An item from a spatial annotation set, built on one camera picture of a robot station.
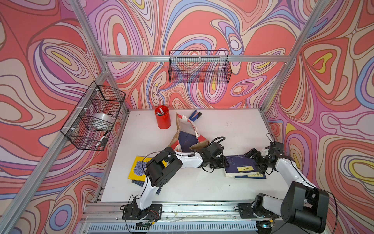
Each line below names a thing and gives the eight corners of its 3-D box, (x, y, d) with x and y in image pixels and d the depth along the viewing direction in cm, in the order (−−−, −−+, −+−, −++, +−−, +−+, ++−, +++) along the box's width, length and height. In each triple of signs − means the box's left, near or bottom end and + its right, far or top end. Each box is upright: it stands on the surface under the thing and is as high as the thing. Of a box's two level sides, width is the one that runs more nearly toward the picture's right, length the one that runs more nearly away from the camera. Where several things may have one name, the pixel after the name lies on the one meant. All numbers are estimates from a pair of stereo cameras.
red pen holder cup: (157, 129, 110) (153, 117, 99) (159, 117, 117) (156, 105, 107) (170, 129, 110) (168, 117, 99) (171, 117, 117) (170, 105, 107)
